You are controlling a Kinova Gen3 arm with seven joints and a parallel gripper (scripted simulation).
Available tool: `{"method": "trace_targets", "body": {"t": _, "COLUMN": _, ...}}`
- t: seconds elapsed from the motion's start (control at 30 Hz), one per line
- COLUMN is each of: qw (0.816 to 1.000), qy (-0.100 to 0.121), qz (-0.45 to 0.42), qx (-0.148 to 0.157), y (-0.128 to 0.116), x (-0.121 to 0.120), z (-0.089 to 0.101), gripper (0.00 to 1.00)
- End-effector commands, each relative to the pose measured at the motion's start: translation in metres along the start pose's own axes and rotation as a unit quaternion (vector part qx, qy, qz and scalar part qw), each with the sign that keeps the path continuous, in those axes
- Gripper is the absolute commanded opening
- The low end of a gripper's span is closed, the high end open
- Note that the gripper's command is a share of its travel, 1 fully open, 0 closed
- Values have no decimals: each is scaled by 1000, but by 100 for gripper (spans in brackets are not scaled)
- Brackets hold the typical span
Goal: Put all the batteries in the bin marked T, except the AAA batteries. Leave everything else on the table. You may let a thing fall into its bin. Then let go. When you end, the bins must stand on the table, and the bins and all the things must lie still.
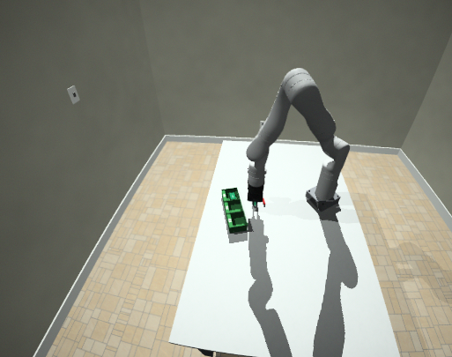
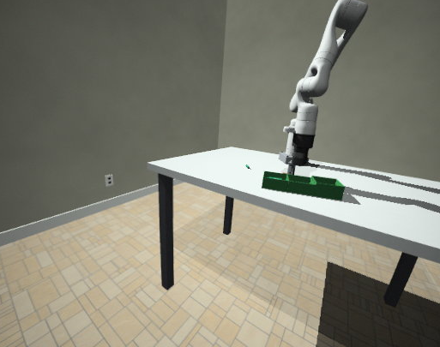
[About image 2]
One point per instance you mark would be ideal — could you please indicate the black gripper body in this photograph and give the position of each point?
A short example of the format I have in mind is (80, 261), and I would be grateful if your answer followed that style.
(303, 138)

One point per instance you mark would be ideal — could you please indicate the green bin rack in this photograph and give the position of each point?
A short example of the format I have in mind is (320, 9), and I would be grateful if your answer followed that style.
(304, 185)

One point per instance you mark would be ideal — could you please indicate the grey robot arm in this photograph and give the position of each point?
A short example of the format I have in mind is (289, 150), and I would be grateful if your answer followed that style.
(347, 15)

